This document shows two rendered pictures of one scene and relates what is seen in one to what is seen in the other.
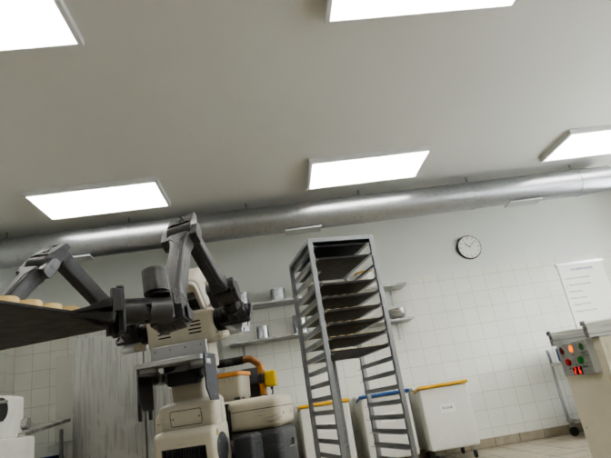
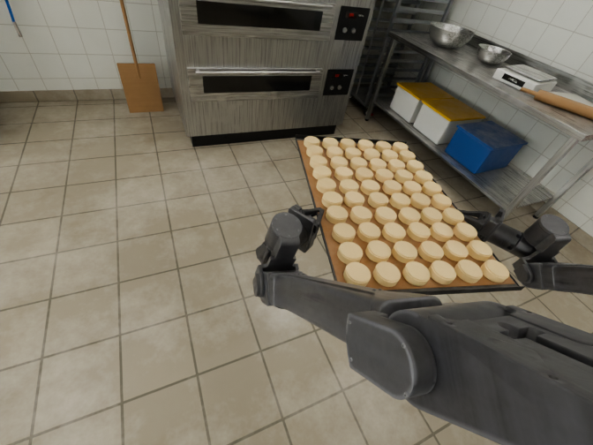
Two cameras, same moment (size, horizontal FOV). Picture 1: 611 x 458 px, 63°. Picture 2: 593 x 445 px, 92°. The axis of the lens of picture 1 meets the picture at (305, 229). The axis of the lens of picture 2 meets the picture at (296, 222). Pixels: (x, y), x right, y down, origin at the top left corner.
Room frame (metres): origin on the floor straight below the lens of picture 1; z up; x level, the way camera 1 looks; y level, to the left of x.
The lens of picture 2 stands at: (1.43, 0.22, 1.46)
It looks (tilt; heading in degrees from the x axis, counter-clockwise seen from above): 46 degrees down; 154
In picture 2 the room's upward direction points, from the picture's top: 12 degrees clockwise
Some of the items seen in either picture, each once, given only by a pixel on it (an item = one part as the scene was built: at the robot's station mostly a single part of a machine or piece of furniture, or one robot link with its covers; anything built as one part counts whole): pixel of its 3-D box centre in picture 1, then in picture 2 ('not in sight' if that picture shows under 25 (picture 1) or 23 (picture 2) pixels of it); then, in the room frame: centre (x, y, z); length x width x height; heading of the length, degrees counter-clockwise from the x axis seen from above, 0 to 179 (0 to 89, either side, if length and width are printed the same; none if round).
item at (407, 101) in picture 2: not in sight; (419, 102); (-0.96, 2.52, 0.36); 0.46 x 0.38 x 0.26; 94
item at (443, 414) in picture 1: (443, 420); not in sight; (5.95, -1.17, 0.39); 0.64 x 0.54 x 0.77; 3
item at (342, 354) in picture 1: (345, 354); not in sight; (3.64, -0.14, 1.05); 0.60 x 0.40 x 0.01; 17
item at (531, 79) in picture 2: not in sight; (525, 78); (-0.13, 2.56, 0.92); 0.32 x 0.30 x 0.09; 102
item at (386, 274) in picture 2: not in sight; (386, 274); (1.20, 0.55, 1.01); 0.05 x 0.05 x 0.02
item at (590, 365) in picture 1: (577, 358); not in sight; (2.29, -1.07, 0.77); 0.24 x 0.04 x 0.14; 5
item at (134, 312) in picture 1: (130, 311); (292, 236); (1.06, 0.40, 0.99); 0.07 x 0.07 x 0.10; 35
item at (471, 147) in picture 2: not in sight; (483, 147); (-0.12, 2.60, 0.36); 0.46 x 0.38 x 0.26; 97
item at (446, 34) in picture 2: not in sight; (447, 37); (-0.96, 2.50, 0.95); 0.39 x 0.39 x 0.14
